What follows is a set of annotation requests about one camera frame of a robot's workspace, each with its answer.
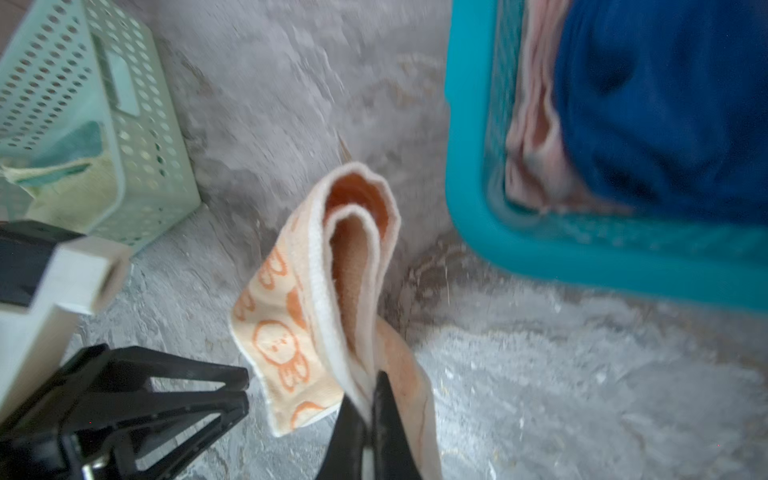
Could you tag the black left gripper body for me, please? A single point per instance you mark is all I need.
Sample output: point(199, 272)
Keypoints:
point(51, 436)

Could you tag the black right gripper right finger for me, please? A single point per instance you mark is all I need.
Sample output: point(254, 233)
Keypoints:
point(392, 455)

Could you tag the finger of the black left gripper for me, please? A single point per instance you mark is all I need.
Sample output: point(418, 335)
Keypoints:
point(152, 435)
point(103, 369)

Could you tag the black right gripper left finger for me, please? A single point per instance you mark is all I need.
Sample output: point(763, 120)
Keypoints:
point(344, 455)

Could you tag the orange patterned towel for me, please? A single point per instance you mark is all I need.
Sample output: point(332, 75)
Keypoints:
point(307, 321)

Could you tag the teal yellow-trimmed towel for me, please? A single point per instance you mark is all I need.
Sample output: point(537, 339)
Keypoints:
point(74, 186)

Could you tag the pink towel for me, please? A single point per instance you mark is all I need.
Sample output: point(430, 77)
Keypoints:
point(538, 173)

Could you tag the blue towel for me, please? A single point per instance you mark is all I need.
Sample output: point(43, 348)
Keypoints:
point(663, 105)

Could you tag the mint green perforated basket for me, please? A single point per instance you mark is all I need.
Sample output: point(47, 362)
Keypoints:
point(71, 62)

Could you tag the teal plastic basket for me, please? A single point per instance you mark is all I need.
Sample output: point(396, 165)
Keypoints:
point(710, 263)

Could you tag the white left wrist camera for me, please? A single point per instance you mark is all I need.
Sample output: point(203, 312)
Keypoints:
point(50, 278)

